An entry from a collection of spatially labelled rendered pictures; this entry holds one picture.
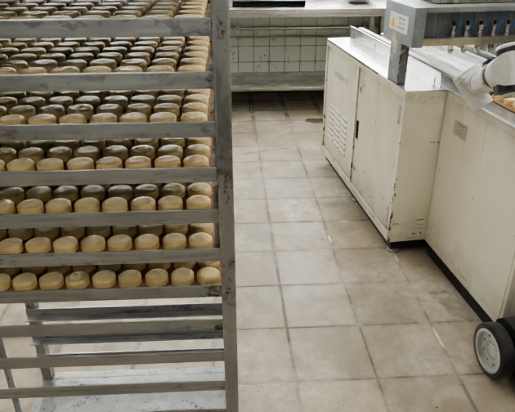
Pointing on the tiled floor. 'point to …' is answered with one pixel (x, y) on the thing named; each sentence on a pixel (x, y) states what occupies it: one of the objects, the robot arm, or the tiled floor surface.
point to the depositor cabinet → (383, 138)
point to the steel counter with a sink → (315, 82)
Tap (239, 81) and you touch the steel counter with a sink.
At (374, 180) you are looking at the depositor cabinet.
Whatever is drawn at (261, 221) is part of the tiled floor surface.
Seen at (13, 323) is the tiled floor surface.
